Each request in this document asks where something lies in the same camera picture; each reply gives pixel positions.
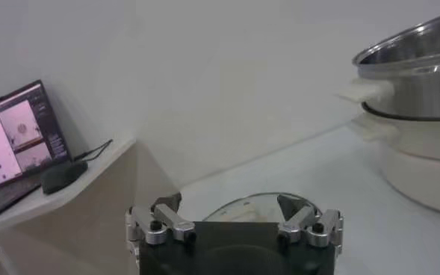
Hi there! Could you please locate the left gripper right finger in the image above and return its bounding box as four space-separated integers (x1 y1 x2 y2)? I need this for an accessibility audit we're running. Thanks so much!
276 193 345 249

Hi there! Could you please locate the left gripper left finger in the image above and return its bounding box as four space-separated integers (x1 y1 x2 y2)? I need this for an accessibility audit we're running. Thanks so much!
125 192 197 247

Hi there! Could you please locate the round glass pot lid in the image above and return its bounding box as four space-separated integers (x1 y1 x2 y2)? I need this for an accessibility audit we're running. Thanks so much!
202 192 323 225

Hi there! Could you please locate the perforated steel steamer basket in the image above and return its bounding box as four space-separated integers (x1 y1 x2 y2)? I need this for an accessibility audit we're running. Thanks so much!
338 9 440 121

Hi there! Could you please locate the white side table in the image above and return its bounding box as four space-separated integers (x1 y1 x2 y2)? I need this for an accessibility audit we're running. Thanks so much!
0 136 180 275

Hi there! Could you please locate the black computer mouse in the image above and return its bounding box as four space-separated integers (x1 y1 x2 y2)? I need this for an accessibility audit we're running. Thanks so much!
40 160 90 196

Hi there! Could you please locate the cream electric cooking pot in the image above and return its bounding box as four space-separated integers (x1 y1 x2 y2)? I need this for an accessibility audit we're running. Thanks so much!
348 102 440 218

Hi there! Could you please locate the black laptop with pink screen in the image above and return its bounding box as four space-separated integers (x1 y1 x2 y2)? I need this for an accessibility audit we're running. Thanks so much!
0 79 73 223

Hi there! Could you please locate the black laptop charger cable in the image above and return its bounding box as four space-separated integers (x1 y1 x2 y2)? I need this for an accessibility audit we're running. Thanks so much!
72 138 114 163

